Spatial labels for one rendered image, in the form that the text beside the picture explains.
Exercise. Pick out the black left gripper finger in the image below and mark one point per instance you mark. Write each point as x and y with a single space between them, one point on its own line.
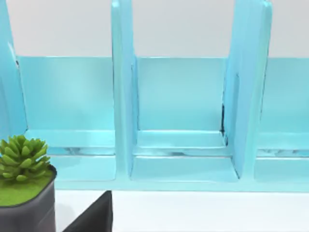
99 215

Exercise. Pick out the green plant in black pot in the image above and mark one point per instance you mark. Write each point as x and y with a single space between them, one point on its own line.
24 183

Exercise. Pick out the light blue rack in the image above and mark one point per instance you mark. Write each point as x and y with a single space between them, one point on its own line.
178 101

